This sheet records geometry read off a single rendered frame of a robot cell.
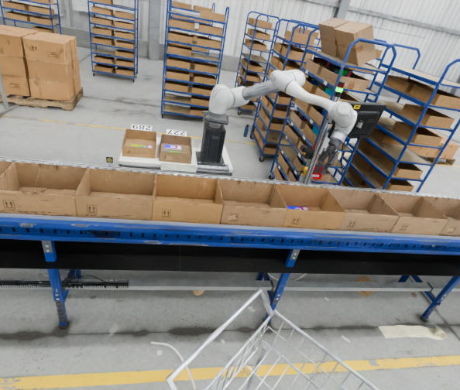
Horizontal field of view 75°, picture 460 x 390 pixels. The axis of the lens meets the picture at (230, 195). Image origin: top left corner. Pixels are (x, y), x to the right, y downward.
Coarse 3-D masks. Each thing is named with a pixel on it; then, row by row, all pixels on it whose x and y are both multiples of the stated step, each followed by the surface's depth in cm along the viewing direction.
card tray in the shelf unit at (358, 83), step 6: (324, 72) 300; (330, 72) 290; (324, 78) 299; (330, 78) 289; (336, 78) 278; (342, 78) 274; (348, 78) 275; (354, 78) 276; (360, 78) 292; (348, 84) 278; (354, 84) 279; (360, 84) 280; (366, 84) 281; (360, 90) 283
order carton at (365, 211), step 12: (336, 192) 214; (348, 192) 216; (360, 192) 218; (372, 192) 219; (348, 204) 223; (360, 204) 224; (372, 204) 221; (384, 204) 210; (348, 216) 190; (360, 216) 191; (372, 216) 192; (384, 216) 194; (396, 216) 196; (348, 228) 196; (360, 228) 197; (372, 228) 199; (384, 228) 200
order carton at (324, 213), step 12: (288, 192) 209; (300, 192) 210; (312, 192) 212; (324, 192) 213; (288, 204) 214; (300, 204) 216; (312, 204) 218; (324, 204) 213; (336, 204) 198; (288, 216) 183; (300, 216) 184; (312, 216) 185; (324, 216) 187; (336, 216) 188; (300, 228) 190; (312, 228) 191; (324, 228) 193; (336, 228) 194
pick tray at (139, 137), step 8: (128, 136) 289; (136, 136) 291; (144, 136) 292; (152, 136) 294; (128, 144) 279; (136, 144) 282; (144, 144) 285; (152, 144) 288; (128, 152) 259; (136, 152) 260; (144, 152) 262; (152, 152) 263
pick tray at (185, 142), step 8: (168, 136) 292; (176, 136) 293; (184, 136) 295; (160, 144) 270; (168, 144) 294; (176, 144) 297; (184, 144) 299; (160, 152) 260; (168, 152) 261; (176, 152) 262; (160, 160) 264; (168, 160) 265; (176, 160) 266; (184, 160) 267
